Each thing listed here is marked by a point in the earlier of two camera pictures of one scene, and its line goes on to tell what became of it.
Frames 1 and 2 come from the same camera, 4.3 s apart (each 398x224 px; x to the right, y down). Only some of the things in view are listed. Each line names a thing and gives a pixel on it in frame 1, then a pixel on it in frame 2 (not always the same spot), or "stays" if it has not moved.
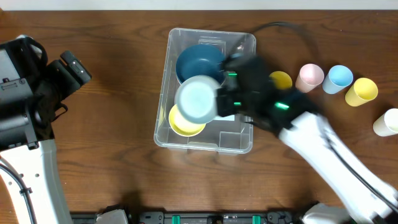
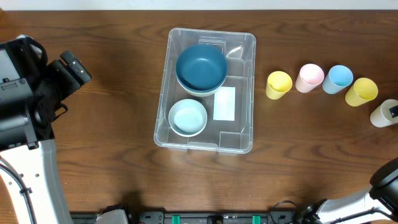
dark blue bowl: [201, 60] stays
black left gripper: [74, 69] stays
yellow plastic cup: [362, 91] stays
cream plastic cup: [387, 124] to [385, 114]
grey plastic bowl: [195, 99] to [187, 117]
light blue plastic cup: [338, 78] stays
